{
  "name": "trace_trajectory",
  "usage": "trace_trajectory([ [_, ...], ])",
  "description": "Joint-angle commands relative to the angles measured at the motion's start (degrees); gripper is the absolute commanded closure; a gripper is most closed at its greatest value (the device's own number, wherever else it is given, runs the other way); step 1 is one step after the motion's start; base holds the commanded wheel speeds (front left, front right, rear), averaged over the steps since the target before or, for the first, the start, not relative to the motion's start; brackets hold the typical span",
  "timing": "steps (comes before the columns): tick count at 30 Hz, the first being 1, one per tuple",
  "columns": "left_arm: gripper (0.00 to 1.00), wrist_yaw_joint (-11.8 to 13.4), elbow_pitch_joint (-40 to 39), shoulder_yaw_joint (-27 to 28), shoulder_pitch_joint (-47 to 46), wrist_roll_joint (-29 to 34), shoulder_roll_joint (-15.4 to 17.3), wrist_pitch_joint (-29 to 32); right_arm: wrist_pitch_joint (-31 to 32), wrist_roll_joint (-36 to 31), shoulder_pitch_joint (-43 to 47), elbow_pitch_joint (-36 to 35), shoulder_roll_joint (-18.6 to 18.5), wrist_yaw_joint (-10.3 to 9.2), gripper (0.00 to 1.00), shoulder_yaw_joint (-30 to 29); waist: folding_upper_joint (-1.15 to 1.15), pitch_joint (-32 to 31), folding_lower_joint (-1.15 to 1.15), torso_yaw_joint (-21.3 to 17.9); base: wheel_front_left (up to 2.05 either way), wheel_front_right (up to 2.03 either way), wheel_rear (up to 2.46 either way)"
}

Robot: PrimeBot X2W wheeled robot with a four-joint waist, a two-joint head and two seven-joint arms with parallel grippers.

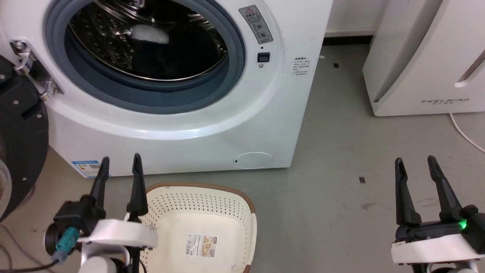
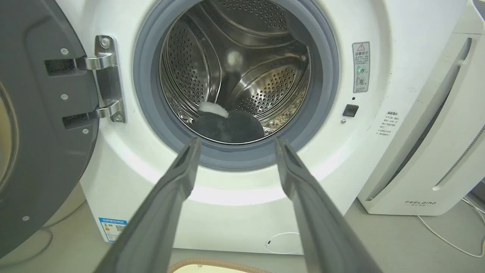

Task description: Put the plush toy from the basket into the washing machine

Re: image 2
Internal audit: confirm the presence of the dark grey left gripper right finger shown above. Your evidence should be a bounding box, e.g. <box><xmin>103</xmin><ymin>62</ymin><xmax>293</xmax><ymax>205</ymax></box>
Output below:
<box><xmin>274</xmin><ymin>137</ymin><xmax>383</xmax><ymax>273</ymax></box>

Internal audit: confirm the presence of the thin grey floor cable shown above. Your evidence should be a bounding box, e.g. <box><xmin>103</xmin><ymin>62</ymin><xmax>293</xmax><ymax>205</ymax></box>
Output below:
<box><xmin>0</xmin><ymin>201</ymin><xmax>88</xmax><ymax>267</ymax></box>

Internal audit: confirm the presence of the black garment in drum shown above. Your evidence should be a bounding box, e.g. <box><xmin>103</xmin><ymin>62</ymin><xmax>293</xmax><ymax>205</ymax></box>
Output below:
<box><xmin>193</xmin><ymin>102</ymin><xmax>265</xmax><ymax>144</ymax></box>

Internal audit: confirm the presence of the white power cable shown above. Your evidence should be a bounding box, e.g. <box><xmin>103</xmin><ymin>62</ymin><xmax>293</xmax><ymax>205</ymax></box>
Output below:
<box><xmin>417</xmin><ymin>197</ymin><xmax>485</xmax><ymax>258</ymax></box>

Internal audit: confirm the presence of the grey warning sticker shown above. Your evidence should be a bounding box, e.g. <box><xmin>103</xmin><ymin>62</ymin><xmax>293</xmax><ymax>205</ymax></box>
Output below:
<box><xmin>352</xmin><ymin>41</ymin><xmax>371</xmax><ymax>93</ymax></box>

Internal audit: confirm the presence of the dark grey washing machine door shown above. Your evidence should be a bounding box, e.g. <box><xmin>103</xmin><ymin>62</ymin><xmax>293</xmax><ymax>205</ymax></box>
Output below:
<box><xmin>0</xmin><ymin>0</ymin><xmax>100</xmax><ymax>259</ymax></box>

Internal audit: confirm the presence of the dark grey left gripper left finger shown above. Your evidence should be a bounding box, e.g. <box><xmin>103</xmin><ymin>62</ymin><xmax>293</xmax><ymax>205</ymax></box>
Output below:
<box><xmin>94</xmin><ymin>136</ymin><xmax>202</xmax><ymax>273</ymax></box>

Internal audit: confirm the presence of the white air purifier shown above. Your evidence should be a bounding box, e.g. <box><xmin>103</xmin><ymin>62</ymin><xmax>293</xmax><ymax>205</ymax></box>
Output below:
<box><xmin>357</xmin><ymin>0</ymin><xmax>485</xmax><ymax>216</ymax></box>

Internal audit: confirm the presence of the beige laundry basket rim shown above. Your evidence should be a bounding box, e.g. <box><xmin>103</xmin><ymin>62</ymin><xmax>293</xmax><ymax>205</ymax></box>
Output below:
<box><xmin>168</xmin><ymin>259</ymin><xmax>273</xmax><ymax>273</ymax></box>

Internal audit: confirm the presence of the white front-load washing machine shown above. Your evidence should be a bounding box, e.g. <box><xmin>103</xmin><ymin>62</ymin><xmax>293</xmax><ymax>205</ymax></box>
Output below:
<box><xmin>54</xmin><ymin>0</ymin><xmax>469</xmax><ymax>255</ymax></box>

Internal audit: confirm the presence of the blue energy label sticker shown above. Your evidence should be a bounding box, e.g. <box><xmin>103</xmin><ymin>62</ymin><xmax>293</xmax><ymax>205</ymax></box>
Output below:
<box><xmin>99</xmin><ymin>217</ymin><xmax>128</xmax><ymax>243</ymax></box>

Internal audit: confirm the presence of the chrome door hinge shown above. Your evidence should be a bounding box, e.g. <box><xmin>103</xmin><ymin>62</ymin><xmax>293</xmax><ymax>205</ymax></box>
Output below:
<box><xmin>84</xmin><ymin>35</ymin><xmax>127</xmax><ymax>124</ymax></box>

